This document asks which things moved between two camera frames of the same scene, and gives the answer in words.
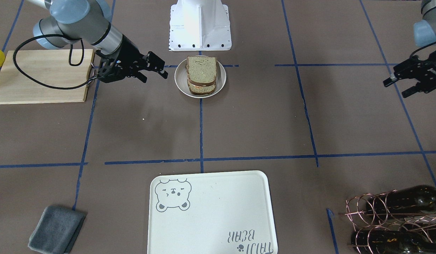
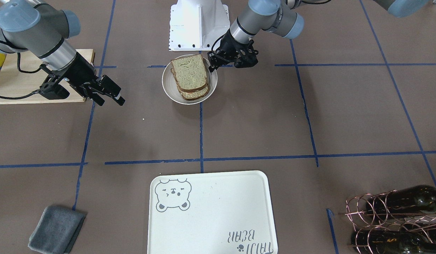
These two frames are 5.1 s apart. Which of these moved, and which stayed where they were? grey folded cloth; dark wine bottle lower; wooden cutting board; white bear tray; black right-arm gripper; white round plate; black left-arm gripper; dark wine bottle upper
Moved: black left-arm gripper; white round plate; black right-arm gripper
Stayed: grey folded cloth; dark wine bottle upper; white bear tray; dark wine bottle lower; wooden cutting board
